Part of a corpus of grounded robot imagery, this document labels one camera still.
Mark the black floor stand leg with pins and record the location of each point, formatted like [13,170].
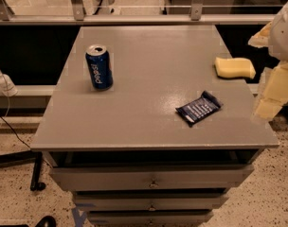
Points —
[26,158]

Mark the blue Pepsi soda can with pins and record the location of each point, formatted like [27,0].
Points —
[98,62]

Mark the grey drawer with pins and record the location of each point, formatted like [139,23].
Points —
[149,218]
[149,177]
[150,202]

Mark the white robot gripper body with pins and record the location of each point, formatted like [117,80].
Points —
[283,35]

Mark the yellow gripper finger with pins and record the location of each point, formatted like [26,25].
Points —
[272,91]
[261,38]

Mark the grey drawer cabinet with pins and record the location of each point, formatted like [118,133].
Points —
[155,69]

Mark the yellow sponge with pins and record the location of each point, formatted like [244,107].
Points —
[234,68]

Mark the metal railing frame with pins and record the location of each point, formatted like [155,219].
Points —
[131,12]

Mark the top grey drawer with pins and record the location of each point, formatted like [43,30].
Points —
[149,177]

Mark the middle grey drawer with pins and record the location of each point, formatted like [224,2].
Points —
[150,202]

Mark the dark blue snack wrapper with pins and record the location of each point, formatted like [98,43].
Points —
[200,108]

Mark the bottom grey drawer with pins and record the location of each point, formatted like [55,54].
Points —
[149,218]

